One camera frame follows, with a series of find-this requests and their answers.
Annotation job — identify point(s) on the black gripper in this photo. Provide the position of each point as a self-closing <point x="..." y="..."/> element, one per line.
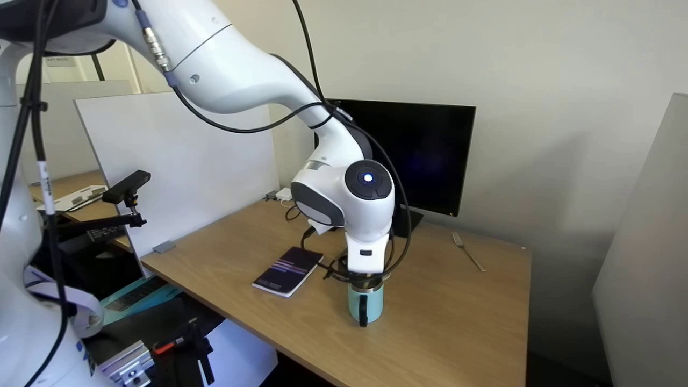
<point x="363" y="268"/>

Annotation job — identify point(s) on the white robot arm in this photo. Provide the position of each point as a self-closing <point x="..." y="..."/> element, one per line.
<point x="216" y="65"/>

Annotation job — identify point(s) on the teal metal mug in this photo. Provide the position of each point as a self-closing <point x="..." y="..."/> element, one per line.
<point x="365" y="303"/>

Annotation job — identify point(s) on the dark navy striped notebook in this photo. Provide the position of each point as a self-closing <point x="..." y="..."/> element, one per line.
<point x="286" y="270"/>

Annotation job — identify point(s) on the silver fork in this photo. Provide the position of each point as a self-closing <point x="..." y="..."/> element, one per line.
<point x="467" y="249"/>

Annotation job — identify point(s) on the black computer monitor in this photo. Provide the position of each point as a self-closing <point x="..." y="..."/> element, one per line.
<point x="430" y="153"/>

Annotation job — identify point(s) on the white divider panel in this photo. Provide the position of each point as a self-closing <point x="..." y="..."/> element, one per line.
<point x="186" y="163"/>

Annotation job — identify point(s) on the grey partition panel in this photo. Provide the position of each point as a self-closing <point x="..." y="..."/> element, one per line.
<point x="645" y="270"/>

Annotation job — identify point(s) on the white keyboard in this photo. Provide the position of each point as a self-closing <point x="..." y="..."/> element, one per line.
<point x="76" y="195"/>

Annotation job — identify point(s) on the black camera on stand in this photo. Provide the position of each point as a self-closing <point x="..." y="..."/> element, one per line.
<point x="128" y="186"/>

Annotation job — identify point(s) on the aluminium bracket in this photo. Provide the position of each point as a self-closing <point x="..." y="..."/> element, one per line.
<point x="130" y="361"/>

